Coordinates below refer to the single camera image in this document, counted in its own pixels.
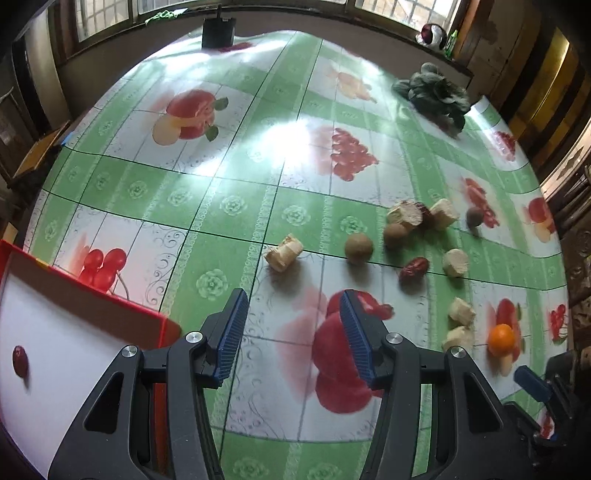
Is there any red jujube date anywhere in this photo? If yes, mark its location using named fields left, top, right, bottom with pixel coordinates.
left=12, top=345, right=29, bottom=379

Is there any small orange on table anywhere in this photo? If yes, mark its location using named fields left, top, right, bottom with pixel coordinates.
left=487, top=324, right=515, bottom=358

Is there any beige chunk lowest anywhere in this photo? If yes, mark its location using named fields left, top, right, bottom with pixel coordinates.
left=442, top=325, right=475, bottom=353

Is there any red date on table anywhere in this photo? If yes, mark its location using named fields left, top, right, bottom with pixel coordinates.
left=399, top=257, right=430, bottom=284

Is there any beige chunk lower upper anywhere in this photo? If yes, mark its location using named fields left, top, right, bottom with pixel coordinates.
left=448, top=297, right=476, bottom=327

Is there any beige chunk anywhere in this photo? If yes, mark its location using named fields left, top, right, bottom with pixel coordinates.
left=448, top=297, right=476, bottom=327
left=264, top=234, right=304, bottom=273
left=442, top=248, right=469, bottom=278
left=386, top=201, right=423, bottom=231
left=430, top=198, right=460, bottom=231

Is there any beige chunk far left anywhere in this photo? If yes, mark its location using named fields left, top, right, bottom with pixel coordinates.
left=264, top=234, right=304, bottom=273

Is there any brown round longan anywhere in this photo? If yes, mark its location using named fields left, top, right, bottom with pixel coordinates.
left=345, top=232, right=374, bottom=265

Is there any beige chunk middle right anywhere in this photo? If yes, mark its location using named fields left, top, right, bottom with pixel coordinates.
left=442, top=248, right=469, bottom=278

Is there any dark red date top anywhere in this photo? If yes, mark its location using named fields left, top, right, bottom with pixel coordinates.
left=415, top=202, right=435, bottom=229

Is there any beige chunk top right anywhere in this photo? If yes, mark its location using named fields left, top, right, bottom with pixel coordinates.
left=430, top=198, right=460, bottom=231

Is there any red shallow box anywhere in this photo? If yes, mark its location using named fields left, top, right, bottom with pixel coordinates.
left=1, top=242, right=180, bottom=476

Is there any dark round fruit right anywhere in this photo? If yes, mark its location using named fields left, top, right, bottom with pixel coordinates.
left=466, top=206, right=484, bottom=230

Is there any fruit print tablecloth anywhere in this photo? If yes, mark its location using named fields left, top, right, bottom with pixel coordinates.
left=24, top=31, right=569, bottom=479

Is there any wooden stool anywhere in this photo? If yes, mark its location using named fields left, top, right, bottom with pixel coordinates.
left=8, top=121, right=70, bottom=186

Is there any dark green leafy vegetable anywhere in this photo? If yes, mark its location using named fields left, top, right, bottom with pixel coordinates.
left=392, top=62, right=471, bottom=135

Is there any black pen holder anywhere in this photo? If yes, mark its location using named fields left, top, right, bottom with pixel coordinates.
left=201, top=5, right=236, bottom=50

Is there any red white helmet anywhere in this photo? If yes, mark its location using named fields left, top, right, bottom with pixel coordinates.
left=416, top=23, right=448, bottom=51

